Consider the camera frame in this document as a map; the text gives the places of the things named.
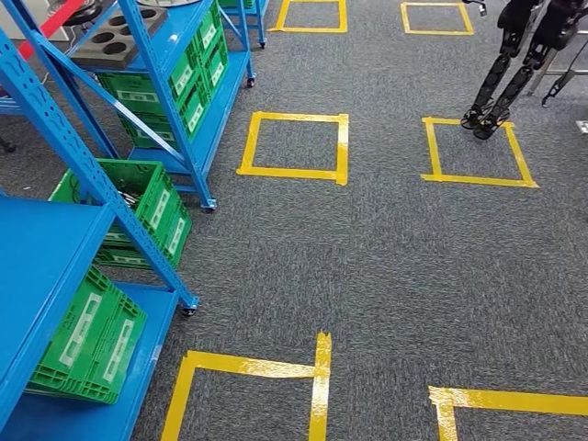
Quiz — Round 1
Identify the blue metal shelf rack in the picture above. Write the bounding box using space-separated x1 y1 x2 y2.
0 0 257 211
219 0 270 49
0 27 200 441

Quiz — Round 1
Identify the green plastic crate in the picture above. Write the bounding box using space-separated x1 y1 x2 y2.
48 159 194 272
97 3 224 117
26 265 148 406
118 45 231 152

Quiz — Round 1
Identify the grey plastic wheel hubcap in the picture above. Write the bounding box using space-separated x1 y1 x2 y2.
137 0 203 8

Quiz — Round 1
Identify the black foam tray with holes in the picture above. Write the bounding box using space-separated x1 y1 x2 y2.
69 6 168 71

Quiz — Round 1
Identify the black round stool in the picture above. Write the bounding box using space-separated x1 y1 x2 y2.
62 0 100 28

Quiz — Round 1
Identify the black humanoid robot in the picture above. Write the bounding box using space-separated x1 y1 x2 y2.
460 0 588 141

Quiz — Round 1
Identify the red barrier belt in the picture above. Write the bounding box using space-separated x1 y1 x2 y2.
18 0 86 62

